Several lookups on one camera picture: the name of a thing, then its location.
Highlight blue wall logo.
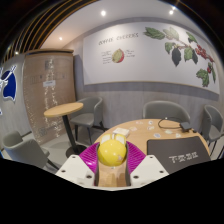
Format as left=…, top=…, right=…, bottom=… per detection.
left=0, top=64, right=18, bottom=103

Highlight ceiling spot lights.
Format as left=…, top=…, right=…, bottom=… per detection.
left=13, top=4, right=177, bottom=56

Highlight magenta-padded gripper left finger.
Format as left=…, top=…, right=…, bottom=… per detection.
left=54, top=142, right=101, bottom=188

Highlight black mouse pad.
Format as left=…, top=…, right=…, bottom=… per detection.
left=146, top=135, right=212, bottom=175

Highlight brown wall panel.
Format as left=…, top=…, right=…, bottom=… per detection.
left=22, top=48, right=77, bottom=145

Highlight black power adapter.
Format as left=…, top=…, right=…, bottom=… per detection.
left=179, top=121, right=193, bottom=132

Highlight round wooden side table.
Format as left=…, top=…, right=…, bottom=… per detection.
left=43, top=101, right=88, bottom=158

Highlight black cable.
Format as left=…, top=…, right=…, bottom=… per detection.
left=157, top=116, right=198, bottom=134

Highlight coffee cherries wall mural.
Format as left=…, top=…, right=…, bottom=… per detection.
left=82, top=21, right=221, bottom=97

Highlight grey armchair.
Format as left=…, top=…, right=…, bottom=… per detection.
left=2, top=130, right=60, bottom=170
left=68, top=96, right=105, bottom=145
left=201, top=104, right=224, bottom=158
left=142, top=100, right=192, bottom=124

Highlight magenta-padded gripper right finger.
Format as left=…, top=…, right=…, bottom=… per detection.
left=123, top=141, right=170, bottom=188

